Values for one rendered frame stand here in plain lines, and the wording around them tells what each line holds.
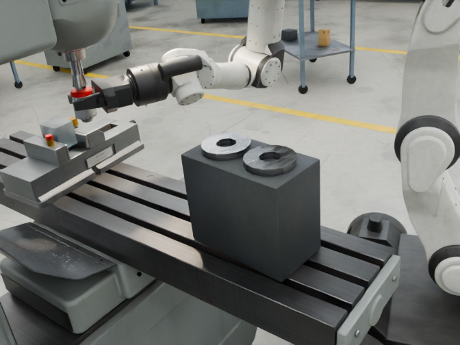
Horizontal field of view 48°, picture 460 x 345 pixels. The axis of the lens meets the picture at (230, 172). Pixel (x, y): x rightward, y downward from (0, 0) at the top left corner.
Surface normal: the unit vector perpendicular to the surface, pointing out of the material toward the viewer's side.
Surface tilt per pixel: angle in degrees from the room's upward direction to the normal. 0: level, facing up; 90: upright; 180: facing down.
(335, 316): 0
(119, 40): 90
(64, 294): 0
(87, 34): 123
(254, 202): 90
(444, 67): 115
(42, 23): 90
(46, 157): 90
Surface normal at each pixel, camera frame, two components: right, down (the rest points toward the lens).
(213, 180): -0.68, 0.40
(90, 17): 0.78, 0.49
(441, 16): -0.35, 0.47
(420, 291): -0.09, -0.88
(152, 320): 0.79, 0.22
